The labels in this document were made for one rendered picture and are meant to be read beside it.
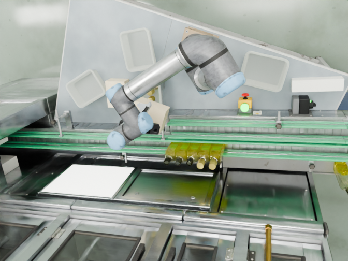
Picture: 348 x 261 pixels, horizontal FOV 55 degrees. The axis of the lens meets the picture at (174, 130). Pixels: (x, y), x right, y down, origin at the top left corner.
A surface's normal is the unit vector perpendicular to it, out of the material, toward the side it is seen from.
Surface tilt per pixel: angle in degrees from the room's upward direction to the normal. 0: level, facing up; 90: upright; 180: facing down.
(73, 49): 0
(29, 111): 90
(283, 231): 90
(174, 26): 0
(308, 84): 0
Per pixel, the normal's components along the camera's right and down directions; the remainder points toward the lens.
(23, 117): 0.96, 0.02
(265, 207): -0.08, -0.93
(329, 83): -0.25, 0.36
